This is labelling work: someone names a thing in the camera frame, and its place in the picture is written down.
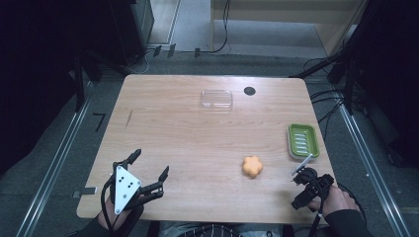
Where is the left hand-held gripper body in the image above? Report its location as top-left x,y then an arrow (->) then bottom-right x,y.
108,159 -> 165,215

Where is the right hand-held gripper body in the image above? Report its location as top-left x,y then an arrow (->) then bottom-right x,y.
291,153 -> 336,205

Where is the person's right hand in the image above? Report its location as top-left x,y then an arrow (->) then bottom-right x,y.
307,185 -> 362,219

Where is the person's left hand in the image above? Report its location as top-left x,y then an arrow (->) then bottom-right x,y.
97,194 -> 146,232

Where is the green soap dish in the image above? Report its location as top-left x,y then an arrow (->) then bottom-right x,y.
287,122 -> 321,161

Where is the orange flower-shaped soap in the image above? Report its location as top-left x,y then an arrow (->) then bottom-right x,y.
242,155 -> 264,179

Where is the clear plastic box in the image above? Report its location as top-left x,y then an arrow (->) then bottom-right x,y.
200,89 -> 234,113

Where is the black metal stand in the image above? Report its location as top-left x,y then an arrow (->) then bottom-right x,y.
290,33 -> 367,117
70,48 -> 103,113

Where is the black cabinet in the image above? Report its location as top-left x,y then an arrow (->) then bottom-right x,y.
108,0 -> 156,65

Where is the light wooden cabinet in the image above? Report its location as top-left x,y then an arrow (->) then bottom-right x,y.
210,0 -> 369,57

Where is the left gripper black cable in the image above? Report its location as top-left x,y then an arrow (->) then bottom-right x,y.
100,176 -> 117,235

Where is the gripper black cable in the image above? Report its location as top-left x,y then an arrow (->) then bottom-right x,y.
100,176 -> 117,235
305,173 -> 328,237

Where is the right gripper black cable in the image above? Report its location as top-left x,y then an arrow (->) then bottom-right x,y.
305,173 -> 328,237

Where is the metal floor rail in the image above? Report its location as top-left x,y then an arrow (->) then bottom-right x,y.
16,82 -> 95,237
335,95 -> 413,237

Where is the bundle of black floor cables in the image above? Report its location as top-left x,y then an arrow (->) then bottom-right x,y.
302,57 -> 370,139

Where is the black hanging cable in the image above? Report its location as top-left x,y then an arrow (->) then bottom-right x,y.
197,0 -> 231,55

